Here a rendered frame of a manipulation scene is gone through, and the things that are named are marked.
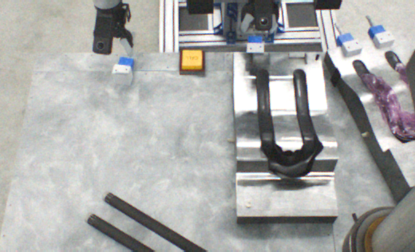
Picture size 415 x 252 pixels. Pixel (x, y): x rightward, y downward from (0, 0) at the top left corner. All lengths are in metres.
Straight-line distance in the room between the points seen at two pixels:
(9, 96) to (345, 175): 1.77
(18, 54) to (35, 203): 1.46
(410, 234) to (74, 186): 1.09
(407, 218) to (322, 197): 0.87
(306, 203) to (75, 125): 0.71
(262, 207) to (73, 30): 1.79
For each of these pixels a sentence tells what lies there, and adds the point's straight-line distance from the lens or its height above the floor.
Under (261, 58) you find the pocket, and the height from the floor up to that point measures 0.87.
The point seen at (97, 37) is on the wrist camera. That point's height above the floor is 1.07.
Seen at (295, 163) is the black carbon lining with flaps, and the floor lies 0.88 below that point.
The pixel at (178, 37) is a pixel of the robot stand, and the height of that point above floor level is 0.23.
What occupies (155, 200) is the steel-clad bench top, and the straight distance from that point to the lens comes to 1.40.
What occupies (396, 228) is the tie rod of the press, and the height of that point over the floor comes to 1.63.
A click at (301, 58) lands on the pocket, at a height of 0.87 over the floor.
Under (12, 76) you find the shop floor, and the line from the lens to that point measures 2.75.
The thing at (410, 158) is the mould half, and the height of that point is 0.91.
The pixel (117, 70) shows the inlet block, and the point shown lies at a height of 0.85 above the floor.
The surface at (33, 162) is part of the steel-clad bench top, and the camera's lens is 1.53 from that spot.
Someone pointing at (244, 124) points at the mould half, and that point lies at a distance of 1.38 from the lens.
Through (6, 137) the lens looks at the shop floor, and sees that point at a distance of 2.57.
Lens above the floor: 2.10
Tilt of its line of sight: 61 degrees down
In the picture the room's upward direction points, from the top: straight up
